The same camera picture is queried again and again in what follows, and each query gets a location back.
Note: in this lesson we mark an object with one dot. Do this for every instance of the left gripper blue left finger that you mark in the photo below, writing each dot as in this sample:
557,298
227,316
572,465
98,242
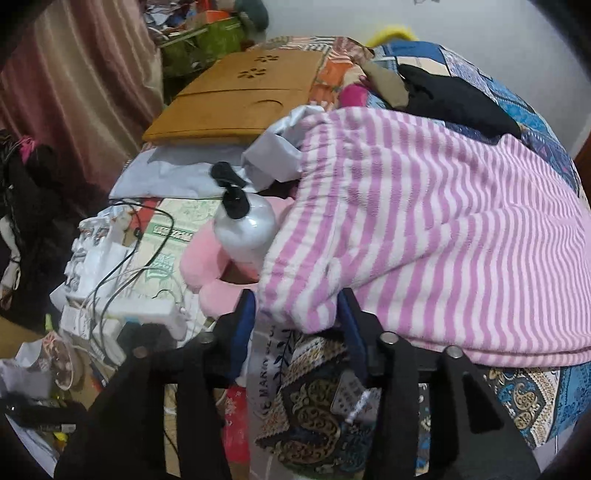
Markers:
123,435

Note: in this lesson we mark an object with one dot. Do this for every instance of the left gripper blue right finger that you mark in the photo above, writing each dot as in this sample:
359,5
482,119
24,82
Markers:
472,435

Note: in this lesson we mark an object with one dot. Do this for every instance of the pink white striped pants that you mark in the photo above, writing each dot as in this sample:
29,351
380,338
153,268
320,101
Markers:
415,230

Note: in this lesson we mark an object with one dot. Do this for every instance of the blue patchwork bed quilt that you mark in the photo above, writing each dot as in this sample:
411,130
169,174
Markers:
508,110

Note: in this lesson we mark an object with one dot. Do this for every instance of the white power strip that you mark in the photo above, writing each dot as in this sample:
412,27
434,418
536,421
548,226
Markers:
87,322

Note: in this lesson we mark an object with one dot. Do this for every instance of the dark paisley pillow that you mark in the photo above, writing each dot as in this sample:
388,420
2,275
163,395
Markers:
321,422

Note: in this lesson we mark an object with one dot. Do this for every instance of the pump bottle black top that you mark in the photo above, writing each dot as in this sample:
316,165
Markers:
245,224

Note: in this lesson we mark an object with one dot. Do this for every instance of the grey white cloth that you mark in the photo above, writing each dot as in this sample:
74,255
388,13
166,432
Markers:
184,171

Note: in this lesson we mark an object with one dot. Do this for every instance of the black garment on bed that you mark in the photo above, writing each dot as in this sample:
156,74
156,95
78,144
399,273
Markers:
454,100

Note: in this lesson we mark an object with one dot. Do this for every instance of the wooden lap desk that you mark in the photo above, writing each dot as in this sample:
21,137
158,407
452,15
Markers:
238,98

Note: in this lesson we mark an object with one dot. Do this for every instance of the striped brown pink curtain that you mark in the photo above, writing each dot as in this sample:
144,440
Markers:
84,78

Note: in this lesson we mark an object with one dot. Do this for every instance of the green storage box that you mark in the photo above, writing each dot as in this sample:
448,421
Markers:
199,48

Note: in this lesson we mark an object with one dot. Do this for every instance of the yellow curved tube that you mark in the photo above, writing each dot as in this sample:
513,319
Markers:
391,33

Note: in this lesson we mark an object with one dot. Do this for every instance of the grey green plush pillow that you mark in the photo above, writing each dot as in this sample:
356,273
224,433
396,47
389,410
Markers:
254,12

